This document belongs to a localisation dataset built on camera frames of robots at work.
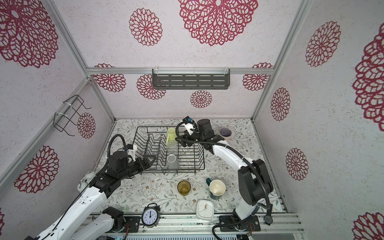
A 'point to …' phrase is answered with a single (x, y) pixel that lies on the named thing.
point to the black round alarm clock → (151, 215)
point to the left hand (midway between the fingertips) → (153, 161)
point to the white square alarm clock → (205, 209)
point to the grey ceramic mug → (172, 163)
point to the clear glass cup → (172, 145)
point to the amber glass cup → (184, 187)
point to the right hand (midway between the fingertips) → (180, 133)
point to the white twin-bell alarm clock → (85, 182)
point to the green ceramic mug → (171, 135)
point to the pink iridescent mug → (226, 132)
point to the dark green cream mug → (216, 188)
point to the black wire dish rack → (162, 142)
